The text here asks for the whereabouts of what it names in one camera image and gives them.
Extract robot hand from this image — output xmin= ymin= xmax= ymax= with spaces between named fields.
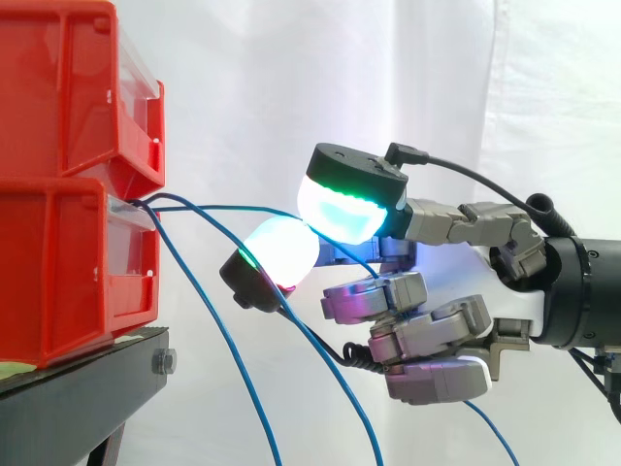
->
xmin=218 ymin=142 xmax=552 ymax=407

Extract black stand with green tape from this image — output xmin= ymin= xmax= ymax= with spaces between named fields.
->
xmin=0 ymin=324 xmax=179 ymax=466

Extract red bin with clear plate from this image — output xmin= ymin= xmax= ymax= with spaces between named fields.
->
xmin=0 ymin=176 xmax=163 ymax=371
xmin=0 ymin=0 xmax=167 ymax=201

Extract thin black cable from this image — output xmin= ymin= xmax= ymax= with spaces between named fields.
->
xmin=566 ymin=347 xmax=621 ymax=416
xmin=277 ymin=308 xmax=387 ymax=377
xmin=383 ymin=142 xmax=537 ymax=207

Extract black coiled cable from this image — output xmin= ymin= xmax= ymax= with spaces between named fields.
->
xmin=527 ymin=192 xmax=575 ymax=240

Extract blue cable bundle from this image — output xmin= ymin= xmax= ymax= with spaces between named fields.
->
xmin=126 ymin=192 xmax=386 ymax=466

